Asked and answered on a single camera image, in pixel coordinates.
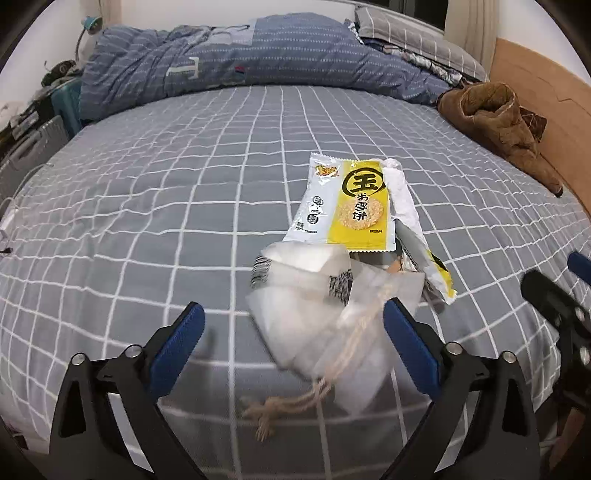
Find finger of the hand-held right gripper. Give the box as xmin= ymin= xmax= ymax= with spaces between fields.
xmin=568 ymin=251 xmax=591 ymax=281
xmin=521 ymin=270 xmax=591 ymax=334

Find teal plastic stool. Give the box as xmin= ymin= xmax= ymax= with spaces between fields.
xmin=53 ymin=80 xmax=86 ymax=139

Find blue striped quilt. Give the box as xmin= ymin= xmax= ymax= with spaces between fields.
xmin=79 ymin=14 xmax=462 ymax=123

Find yellow and white snack packet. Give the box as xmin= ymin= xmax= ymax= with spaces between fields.
xmin=283 ymin=154 xmax=399 ymax=252

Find bed with grey checked sheet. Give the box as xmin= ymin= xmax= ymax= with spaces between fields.
xmin=0 ymin=85 xmax=591 ymax=480

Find grey checked pillow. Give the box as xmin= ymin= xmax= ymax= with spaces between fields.
xmin=355 ymin=6 xmax=488 ymax=84

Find translucent white printed bag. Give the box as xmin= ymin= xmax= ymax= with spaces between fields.
xmin=247 ymin=242 xmax=356 ymax=370

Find torn yellow snack packet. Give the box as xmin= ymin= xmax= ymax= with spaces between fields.
xmin=394 ymin=222 xmax=458 ymax=305

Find grey suitcase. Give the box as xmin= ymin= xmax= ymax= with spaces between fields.
xmin=0 ymin=115 xmax=70 ymax=204

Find brown fleece garment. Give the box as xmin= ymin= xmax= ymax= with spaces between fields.
xmin=438 ymin=82 xmax=565 ymax=198

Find teal desk lamp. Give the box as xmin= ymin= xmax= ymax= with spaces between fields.
xmin=75 ymin=14 xmax=105 ymax=61

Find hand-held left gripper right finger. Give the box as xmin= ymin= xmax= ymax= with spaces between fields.
xmin=382 ymin=298 xmax=541 ymax=480

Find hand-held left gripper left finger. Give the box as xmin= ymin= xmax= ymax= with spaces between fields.
xmin=48 ymin=302 xmax=206 ymax=480

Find white drawstring pouch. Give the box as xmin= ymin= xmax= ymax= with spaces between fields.
xmin=242 ymin=268 xmax=426 ymax=441

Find wooden headboard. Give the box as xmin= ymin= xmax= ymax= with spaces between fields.
xmin=488 ymin=38 xmax=591 ymax=208

